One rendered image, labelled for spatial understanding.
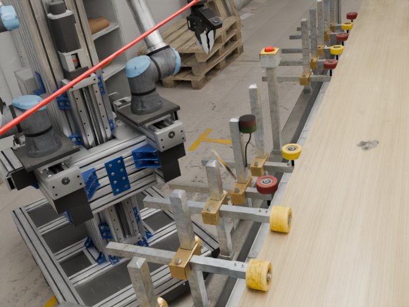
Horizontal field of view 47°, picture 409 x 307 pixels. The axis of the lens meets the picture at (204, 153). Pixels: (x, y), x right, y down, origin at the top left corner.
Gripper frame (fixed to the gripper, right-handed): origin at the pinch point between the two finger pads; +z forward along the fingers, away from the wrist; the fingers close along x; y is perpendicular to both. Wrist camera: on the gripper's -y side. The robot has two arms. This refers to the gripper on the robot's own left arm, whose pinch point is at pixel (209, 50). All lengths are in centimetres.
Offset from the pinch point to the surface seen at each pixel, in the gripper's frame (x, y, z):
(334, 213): 4, -68, 42
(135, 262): 73, -70, 18
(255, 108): -9.3, -14.4, 24.7
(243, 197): 16, -34, 46
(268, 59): -29.4, -0.8, 12.8
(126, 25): -112, 340, 64
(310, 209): 8, -61, 42
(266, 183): 8, -39, 41
